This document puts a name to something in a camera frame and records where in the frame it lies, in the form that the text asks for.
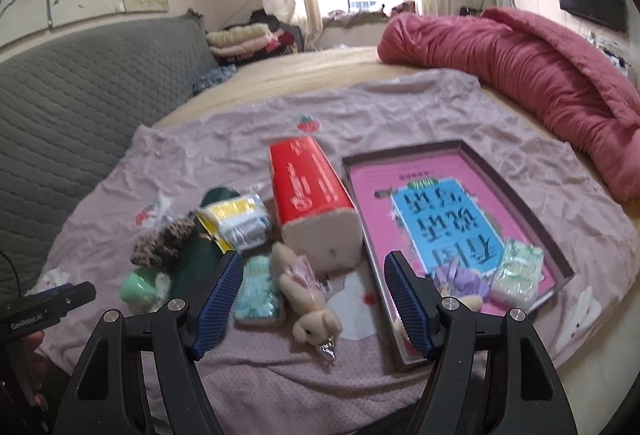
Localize pile of folded clothes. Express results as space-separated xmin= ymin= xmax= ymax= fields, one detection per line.
xmin=206 ymin=22 xmax=301 ymax=66

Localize red quilt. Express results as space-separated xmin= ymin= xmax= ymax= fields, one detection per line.
xmin=376 ymin=6 xmax=640 ymax=203

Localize blue patterned cloth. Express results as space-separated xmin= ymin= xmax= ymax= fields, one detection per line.
xmin=192 ymin=64 xmax=238 ymax=96

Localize leopard print scrunchie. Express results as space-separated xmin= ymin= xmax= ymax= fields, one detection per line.
xmin=130 ymin=217 xmax=197 ymax=271

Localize yellow and white packet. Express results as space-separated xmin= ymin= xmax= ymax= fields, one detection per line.
xmin=196 ymin=194 xmax=273 ymax=252

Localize pink printed bed sheet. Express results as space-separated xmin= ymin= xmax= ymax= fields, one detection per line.
xmin=25 ymin=68 xmax=636 ymax=435

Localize black cable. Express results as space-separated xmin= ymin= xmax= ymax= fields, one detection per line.
xmin=0 ymin=250 xmax=22 ymax=293

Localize dark clothing pile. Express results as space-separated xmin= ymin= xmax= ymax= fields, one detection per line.
xmin=249 ymin=9 xmax=287 ymax=32

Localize light green tissue packet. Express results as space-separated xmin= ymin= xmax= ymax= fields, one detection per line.
xmin=490 ymin=237 xmax=546 ymax=308

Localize teal floral tissue packet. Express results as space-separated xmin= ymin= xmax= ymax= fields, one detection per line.
xmin=232 ymin=255 xmax=286 ymax=326

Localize green round plush toy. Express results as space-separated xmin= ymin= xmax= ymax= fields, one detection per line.
xmin=119 ymin=266 xmax=173 ymax=314

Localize clothes on windowsill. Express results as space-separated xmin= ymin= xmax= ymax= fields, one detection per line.
xmin=322 ymin=0 xmax=418 ymax=28

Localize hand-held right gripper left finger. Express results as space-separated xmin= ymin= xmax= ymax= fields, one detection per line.
xmin=52 ymin=250 xmax=246 ymax=435

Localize grey quilted headboard cover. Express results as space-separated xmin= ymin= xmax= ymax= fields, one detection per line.
xmin=0 ymin=10 xmax=221 ymax=311

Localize beige plush bunny keychain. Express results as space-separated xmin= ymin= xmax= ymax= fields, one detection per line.
xmin=270 ymin=242 xmax=346 ymax=361

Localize red tissue pack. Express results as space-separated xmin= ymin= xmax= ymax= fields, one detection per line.
xmin=268 ymin=136 xmax=363 ymax=273

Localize purple dress plush toy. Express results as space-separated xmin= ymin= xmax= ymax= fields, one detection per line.
xmin=430 ymin=263 xmax=490 ymax=314

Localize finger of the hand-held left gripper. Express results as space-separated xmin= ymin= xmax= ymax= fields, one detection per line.
xmin=36 ymin=281 xmax=97 ymax=322

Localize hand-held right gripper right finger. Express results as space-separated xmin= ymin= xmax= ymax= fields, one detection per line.
xmin=384 ymin=250 xmax=588 ymax=435

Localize pink printed cardboard box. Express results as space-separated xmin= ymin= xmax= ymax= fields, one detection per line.
xmin=341 ymin=140 xmax=576 ymax=373

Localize person's left hand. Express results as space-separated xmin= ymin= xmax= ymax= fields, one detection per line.
xmin=20 ymin=330 xmax=55 ymax=413

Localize dark green bottle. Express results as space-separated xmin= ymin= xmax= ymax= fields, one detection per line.
xmin=167 ymin=188 xmax=241 ymax=301

